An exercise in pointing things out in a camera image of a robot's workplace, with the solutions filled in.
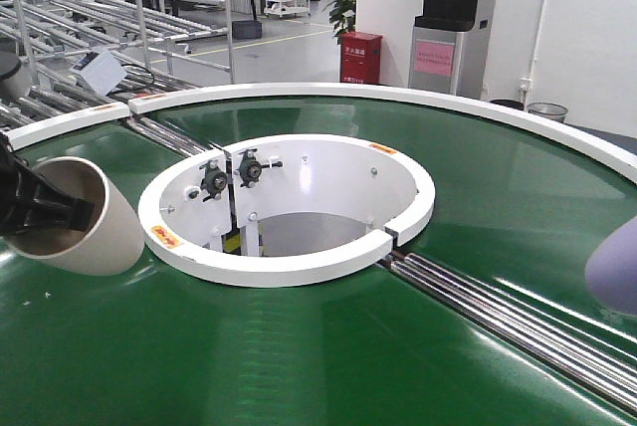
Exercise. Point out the steel conveyor rollers right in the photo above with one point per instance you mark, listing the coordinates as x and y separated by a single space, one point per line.
591 362

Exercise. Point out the mesh waste basket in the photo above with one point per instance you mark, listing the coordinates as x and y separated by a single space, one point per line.
549 111

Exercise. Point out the silver black water dispenser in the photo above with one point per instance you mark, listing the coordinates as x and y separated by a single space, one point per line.
447 50

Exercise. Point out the red fire extinguisher box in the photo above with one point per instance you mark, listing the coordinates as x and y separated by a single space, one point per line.
359 58

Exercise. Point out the beige plastic cup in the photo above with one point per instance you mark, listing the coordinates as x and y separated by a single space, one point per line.
114 239

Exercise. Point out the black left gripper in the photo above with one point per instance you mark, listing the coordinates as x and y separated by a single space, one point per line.
30 201

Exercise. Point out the metal roller rack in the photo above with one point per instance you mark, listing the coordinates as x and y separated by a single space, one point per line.
51 35

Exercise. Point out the white outer conveyor rim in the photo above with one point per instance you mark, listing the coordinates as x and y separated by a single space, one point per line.
616 158

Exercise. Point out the steel conveyor rollers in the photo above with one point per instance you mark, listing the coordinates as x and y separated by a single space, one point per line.
163 135
591 362

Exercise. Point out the white control box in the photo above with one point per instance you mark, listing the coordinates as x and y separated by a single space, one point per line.
99 71

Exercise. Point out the steel conveyor rollers left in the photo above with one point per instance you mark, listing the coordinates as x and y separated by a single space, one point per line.
163 135

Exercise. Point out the lavender plastic cup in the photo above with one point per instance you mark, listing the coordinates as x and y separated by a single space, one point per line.
610 272

